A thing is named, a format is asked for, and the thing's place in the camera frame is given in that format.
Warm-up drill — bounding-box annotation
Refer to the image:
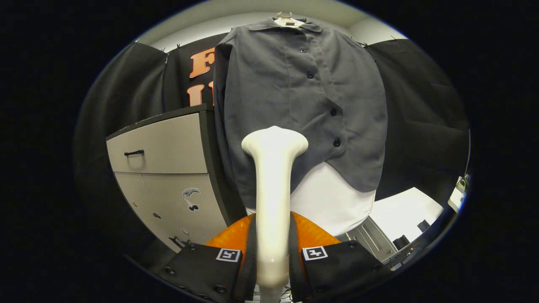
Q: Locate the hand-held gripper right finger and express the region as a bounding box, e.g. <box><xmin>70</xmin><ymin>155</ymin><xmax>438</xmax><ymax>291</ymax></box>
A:
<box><xmin>288</xmin><ymin>212</ymin><xmax>390</xmax><ymax>303</ymax></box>

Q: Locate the black backdrop cloth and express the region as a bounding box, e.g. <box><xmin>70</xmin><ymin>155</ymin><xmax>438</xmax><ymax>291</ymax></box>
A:
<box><xmin>74</xmin><ymin>33</ymin><xmax>470</xmax><ymax>261</ymax></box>

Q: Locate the grey button-up shirt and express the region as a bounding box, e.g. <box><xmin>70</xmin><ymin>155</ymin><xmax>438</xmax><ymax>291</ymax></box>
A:
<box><xmin>213</xmin><ymin>18</ymin><xmax>388</xmax><ymax>210</ymax></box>

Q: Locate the grey metal case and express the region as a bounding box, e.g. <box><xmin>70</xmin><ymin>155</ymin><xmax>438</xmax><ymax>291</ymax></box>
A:
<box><xmin>337</xmin><ymin>217</ymin><xmax>398</xmax><ymax>263</ymax></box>

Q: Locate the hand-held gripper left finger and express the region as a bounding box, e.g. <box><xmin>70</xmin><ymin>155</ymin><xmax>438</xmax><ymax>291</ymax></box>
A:
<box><xmin>154</xmin><ymin>213</ymin><xmax>257</xmax><ymax>302</ymax></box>

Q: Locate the white garment steamer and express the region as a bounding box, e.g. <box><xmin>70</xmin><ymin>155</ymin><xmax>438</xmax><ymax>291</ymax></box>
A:
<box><xmin>241</xmin><ymin>125</ymin><xmax>309</xmax><ymax>303</ymax></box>

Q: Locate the grey cabinet with black top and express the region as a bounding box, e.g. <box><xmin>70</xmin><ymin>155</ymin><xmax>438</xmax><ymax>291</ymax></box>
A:
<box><xmin>105</xmin><ymin>104</ymin><xmax>248</xmax><ymax>254</ymax></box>

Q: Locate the white table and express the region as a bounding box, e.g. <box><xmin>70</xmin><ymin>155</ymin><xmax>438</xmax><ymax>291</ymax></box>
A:
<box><xmin>370</xmin><ymin>187</ymin><xmax>445</xmax><ymax>244</ymax></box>

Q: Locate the white dress form mannequin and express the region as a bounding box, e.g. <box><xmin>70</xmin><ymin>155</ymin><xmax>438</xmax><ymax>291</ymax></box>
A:
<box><xmin>246</xmin><ymin>12</ymin><xmax>376</xmax><ymax>237</ymax></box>

